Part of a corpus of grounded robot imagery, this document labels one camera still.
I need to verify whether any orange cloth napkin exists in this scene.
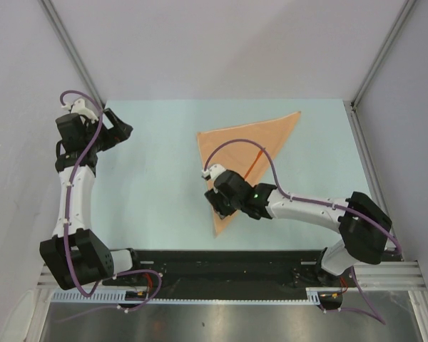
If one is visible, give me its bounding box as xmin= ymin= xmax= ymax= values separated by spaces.
xmin=195 ymin=110 xmax=302 ymax=239

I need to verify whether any orange plastic knife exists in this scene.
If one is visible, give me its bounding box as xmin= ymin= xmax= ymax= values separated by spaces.
xmin=244 ymin=150 xmax=263 ymax=179

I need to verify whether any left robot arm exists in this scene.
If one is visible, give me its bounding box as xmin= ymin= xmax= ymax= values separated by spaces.
xmin=39 ymin=108 xmax=143 ymax=290

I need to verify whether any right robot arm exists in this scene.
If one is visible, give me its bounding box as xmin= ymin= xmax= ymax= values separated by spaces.
xmin=202 ymin=165 xmax=392 ymax=286

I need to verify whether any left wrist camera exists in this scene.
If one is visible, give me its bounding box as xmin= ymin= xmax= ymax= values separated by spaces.
xmin=61 ymin=98 xmax=98 ymax=121

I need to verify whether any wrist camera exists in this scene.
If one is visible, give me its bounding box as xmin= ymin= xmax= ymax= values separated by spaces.
xmin=202 ymin=164 xmax=226 ymax=181
xmin=61 ymin=98 xmax=98 ymax=121

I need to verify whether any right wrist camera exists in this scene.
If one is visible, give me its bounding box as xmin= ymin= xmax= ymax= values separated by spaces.
xmin=202 ymin=164 xmax=226 ymax=181

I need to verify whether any left aluminium frame post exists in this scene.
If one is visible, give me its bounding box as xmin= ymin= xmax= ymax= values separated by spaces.
xmin=37 ymin=0 xmax=105 ymax=108

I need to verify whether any aluminium frame post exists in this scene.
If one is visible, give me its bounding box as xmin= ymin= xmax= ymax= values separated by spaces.
xmin=350 ymin=0 xmax=419 ymax=110
xmin=37 ymin=0 xmax=105 ymax=108

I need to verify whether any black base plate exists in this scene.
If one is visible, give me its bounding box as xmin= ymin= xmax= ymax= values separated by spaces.
xmin=103 ymin=249 xmax=353 ymax=301

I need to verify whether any grey slotted cable duct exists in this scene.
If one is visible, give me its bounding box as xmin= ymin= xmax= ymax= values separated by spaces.
xmin=51 ymin=286 xmax=343 ymax=306

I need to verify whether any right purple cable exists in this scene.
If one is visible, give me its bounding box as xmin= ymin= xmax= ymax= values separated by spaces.
xmin=203 ymin=138 xmax=402 ymax=325

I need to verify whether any right aluminium side rail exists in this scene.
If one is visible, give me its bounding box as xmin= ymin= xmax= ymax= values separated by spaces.
xmin=343 ymin=100 xmax=402 ymax=252

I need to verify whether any right aluminium frame post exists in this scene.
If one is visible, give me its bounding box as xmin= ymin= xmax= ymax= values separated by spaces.
xmin=350 ymin=0 xmax=419 ymax=110

